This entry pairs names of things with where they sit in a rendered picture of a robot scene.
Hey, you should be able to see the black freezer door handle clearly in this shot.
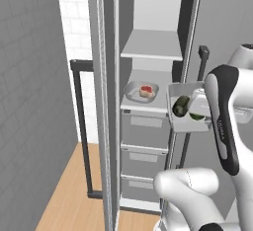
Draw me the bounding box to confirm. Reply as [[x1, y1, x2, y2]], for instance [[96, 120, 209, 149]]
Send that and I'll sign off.
[[69, 58, 104, 199]]

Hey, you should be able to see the grey freezer door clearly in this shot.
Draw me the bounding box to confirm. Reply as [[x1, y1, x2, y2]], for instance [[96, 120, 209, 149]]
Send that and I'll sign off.
[[86, 0, 122, 231]]

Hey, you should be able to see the grey fridge door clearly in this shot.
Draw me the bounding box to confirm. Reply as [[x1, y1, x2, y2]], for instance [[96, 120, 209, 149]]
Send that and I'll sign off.
[[171, 0, 253, 220]]

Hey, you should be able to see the grey freezer cabinet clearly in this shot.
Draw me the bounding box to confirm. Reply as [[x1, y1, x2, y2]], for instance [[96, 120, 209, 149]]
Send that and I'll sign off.
[[113, 0, 206, 217]]

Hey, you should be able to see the grey freezer rack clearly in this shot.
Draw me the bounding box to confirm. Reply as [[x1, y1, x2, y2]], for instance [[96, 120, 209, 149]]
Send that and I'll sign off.
[[120, 69, 174, 115], [120, 29, 184, 62]]

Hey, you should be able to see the grey freezer drawer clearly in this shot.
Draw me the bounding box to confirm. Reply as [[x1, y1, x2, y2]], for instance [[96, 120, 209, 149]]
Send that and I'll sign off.
[[120, 174, 163, 203], [120, 143, 170, 179], [121, 109, 171, 151]]

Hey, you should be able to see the black fridge door handle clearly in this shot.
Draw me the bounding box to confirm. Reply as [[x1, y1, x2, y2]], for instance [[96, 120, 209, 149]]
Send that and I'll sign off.
[[177, 44, 211, 170]]

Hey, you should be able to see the grey meat container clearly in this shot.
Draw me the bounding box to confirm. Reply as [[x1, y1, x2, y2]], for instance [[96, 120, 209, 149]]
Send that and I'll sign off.
[[123, 80, 160, 105]]

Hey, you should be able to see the red and tan steak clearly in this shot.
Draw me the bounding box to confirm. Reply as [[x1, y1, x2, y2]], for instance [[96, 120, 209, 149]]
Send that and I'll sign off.
[[138, 84, 154, 98]]

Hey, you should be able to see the grey vegetable container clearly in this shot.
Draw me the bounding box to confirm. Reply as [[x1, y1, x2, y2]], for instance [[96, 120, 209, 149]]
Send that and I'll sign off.
[[166, 80, 213, 134]]

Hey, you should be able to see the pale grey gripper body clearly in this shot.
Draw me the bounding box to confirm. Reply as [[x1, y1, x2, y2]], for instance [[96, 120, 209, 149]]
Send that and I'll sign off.
[[188, 88, 212, 116]]

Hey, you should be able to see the dark green avocado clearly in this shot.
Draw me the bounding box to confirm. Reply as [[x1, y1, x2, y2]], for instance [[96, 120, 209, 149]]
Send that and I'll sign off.
[[189, 112, 207, 121]]

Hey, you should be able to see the dark green cucumber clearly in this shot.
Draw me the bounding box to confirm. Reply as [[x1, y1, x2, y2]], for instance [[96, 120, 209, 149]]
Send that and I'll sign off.
[[172, 95, 193, 118]]

